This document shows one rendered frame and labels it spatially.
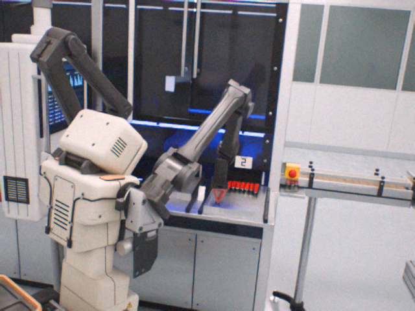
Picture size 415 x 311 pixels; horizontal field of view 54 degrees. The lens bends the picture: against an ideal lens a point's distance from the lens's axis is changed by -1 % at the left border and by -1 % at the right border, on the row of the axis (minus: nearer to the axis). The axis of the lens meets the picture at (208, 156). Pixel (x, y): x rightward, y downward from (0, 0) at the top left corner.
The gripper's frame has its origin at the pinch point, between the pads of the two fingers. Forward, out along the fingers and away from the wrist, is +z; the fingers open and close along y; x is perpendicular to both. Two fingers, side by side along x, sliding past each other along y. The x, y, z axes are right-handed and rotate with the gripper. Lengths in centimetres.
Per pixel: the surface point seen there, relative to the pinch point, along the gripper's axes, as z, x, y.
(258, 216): 2.2, -16.4, -11.5
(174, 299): 79, 13, 36
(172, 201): 5.2, 19.7, 7.1
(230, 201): 4.3, -7.6, 9.0
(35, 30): -65, 83, 20
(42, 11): -74, 80, 21
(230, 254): 44, -15, 28
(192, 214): 4.9, 11.2, -5.8
